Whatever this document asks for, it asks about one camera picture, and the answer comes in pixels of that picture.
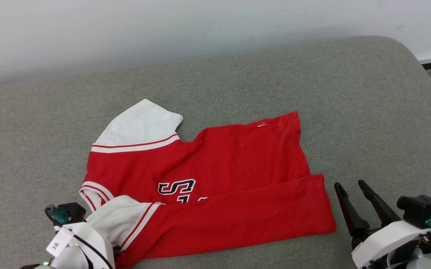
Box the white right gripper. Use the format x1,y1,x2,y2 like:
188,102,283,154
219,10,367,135
334,179,431,269

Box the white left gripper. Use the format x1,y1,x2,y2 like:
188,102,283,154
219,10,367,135
53,222,116,269

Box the red baseball jersey white sleeves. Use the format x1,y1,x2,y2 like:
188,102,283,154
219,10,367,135
79,99,337,268

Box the grey fabric sofa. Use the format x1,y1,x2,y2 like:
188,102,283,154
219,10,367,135
0,35,431,269

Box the thin black left gripper cable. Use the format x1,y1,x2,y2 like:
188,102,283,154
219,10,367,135
71,232,114,269

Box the white paper cable tag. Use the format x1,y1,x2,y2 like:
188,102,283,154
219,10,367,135
46,228,75,258

